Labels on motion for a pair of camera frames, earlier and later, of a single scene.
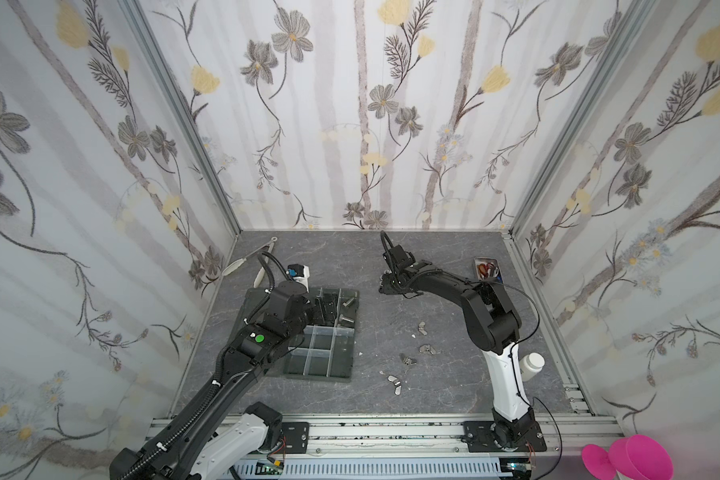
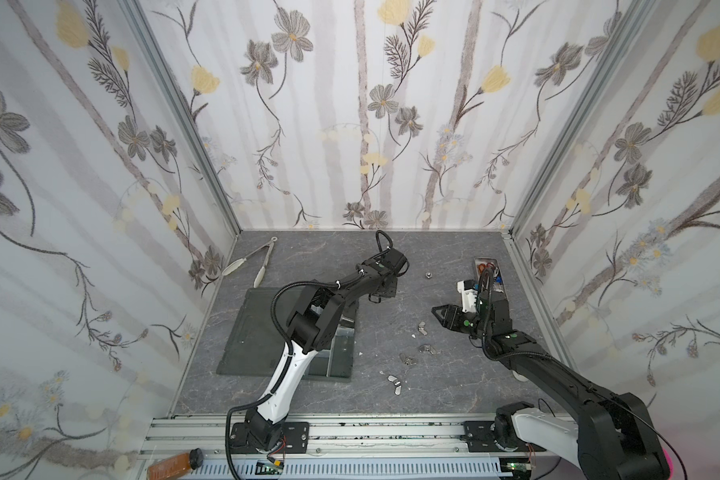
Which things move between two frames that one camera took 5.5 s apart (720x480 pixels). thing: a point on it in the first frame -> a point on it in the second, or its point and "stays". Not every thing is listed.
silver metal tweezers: [260, 274] stays
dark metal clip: [407, 360] stays
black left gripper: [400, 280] -> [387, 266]
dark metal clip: [427, 348] stays
